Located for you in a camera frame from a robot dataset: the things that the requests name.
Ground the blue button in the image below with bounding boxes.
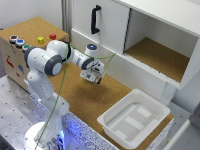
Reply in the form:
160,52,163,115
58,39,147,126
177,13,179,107
15,38,26,48

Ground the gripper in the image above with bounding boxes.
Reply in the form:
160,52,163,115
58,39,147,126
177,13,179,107
80,58,104,83

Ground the wooden drawer box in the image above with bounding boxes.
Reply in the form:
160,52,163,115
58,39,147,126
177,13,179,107
0,16,71,92

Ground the white cabinet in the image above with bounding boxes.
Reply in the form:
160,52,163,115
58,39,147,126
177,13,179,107
69,0,200,108

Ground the yellow block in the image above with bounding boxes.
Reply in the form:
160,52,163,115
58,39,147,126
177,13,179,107
37,36,45,45

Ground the red button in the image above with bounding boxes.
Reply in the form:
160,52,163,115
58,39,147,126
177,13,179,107
8,34,19,44

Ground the white sliding door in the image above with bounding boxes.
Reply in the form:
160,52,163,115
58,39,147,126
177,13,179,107
72,0,131,56

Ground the black door handle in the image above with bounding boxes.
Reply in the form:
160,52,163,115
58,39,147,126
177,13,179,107
90,4,102,36

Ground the white plastic box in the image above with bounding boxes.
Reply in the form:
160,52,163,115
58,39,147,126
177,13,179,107
96,88,172,149

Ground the green cable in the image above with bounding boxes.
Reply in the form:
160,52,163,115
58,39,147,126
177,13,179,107
33,44,117,150

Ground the green button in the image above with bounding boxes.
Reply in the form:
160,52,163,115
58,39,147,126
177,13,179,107
21,43,32,52

